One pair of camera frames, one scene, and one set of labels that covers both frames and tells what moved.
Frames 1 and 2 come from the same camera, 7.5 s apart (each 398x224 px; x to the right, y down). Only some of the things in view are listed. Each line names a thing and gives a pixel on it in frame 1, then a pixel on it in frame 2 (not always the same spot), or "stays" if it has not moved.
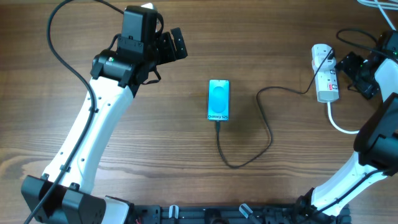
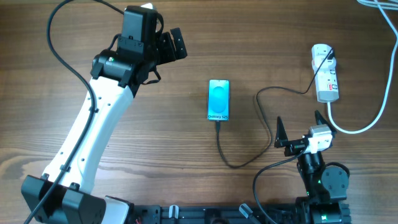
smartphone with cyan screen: x=218 y=99 stays
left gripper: x=168 y=54 stays
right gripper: x=367 y=89 to x=282 y=141
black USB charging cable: x=265 y=117 stays
